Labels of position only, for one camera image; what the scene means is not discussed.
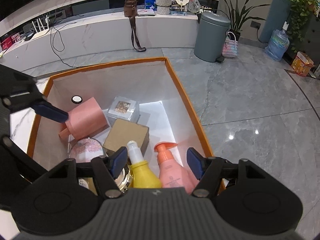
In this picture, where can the blue water jug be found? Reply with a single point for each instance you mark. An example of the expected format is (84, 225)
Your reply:
(278, 43)

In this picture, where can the white marble tv console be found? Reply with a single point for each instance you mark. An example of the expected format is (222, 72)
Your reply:
(102, 33)

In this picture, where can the brown cardboard box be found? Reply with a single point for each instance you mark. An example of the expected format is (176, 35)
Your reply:
(124, 131)

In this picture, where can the pink spray bottle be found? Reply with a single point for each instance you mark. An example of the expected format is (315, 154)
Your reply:
(171, 173)

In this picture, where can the long-leaf potted plant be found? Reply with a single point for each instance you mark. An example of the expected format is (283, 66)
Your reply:
(238, 16)

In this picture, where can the gold round compact case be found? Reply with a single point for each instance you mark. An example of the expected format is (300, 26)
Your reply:
(125, 180)

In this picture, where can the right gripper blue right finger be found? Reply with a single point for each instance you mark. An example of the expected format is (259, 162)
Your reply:
(207, 171)

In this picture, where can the clear acrylic cube box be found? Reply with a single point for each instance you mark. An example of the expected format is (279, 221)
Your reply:
(123, 108)

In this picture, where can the grey pedal trash bin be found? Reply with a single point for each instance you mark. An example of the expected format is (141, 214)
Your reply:
(211, 36)

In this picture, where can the green vine plant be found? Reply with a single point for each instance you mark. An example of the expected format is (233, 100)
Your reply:
(300, 14)

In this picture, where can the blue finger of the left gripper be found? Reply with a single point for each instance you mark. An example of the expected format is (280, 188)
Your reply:
(47, 110)

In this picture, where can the woven pastel basket bag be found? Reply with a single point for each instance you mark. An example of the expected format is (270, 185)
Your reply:
(230, 46)

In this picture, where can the small orange gift box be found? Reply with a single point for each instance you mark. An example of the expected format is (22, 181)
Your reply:
(302, 64)

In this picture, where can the brown leather camera bag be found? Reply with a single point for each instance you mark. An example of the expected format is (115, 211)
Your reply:
(130, 8)

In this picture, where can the pink round compact mirror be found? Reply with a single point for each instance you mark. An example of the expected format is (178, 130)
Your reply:
(84, 150)

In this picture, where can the yellow bulb squeeze bottle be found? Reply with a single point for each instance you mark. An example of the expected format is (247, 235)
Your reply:
(143, 177)

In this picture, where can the white wifi router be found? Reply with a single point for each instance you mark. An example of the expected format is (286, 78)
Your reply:
(41, 27)

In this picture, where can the red gift box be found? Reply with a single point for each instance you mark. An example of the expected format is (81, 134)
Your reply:
(6, 43)

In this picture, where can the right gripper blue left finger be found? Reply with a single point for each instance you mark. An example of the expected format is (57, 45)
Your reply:
(106, 170)

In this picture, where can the orange cardboard storage box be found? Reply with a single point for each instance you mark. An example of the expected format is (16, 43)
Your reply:
(140, 104)

